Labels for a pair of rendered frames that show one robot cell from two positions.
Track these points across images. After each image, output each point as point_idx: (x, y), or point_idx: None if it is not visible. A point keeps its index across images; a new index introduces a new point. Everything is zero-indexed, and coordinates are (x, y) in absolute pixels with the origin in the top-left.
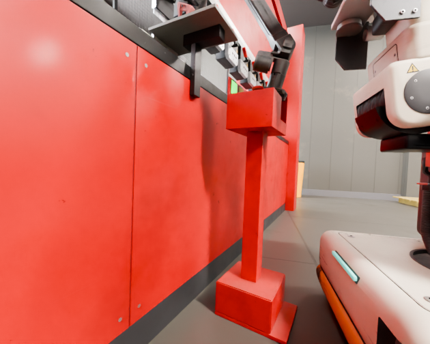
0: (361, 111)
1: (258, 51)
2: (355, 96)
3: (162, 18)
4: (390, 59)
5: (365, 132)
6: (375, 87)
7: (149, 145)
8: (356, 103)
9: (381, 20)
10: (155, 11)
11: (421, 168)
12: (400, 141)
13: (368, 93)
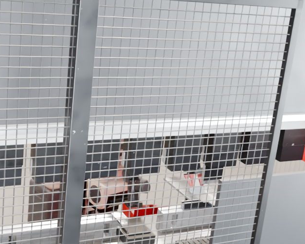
0: (112, 197)
1: (147, 180)
2: (109, 190)
3: (212, 181)
4: (121, 173)
5: (108, 207)
6: (126, 188)
7: None
8: (109, 193)
9: (121, 155)
10: (218, 179)
11: (83, 213)
12: (115, 206)
13: (121, 190)
